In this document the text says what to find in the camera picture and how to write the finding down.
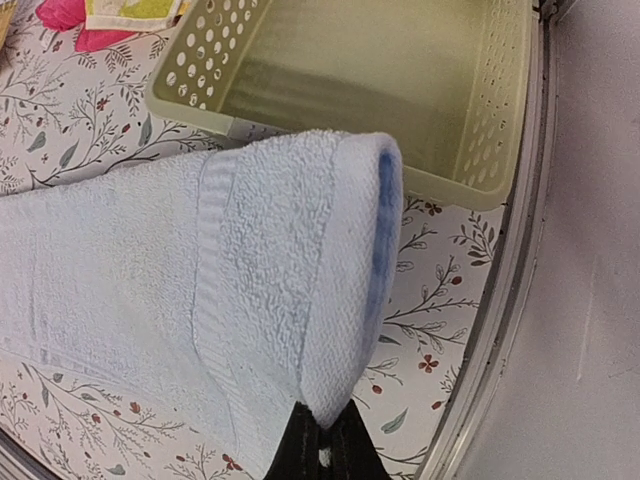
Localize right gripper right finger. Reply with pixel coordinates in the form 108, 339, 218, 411
327, 400, 391, 480

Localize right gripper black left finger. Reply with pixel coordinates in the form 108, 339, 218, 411
264, 402, 320, 480

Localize light blue towel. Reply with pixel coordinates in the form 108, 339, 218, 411
1, 130, 403, 477

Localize green plastic basket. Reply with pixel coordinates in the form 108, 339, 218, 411
145, 1, 533, 211

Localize floral tablecloth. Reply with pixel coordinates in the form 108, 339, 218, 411
1, 1, 502, 479

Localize yellow green patterned towel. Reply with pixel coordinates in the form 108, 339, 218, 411
85, 0, 191, 32

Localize pink towel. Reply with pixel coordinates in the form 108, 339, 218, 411
35, 0, 134, 53

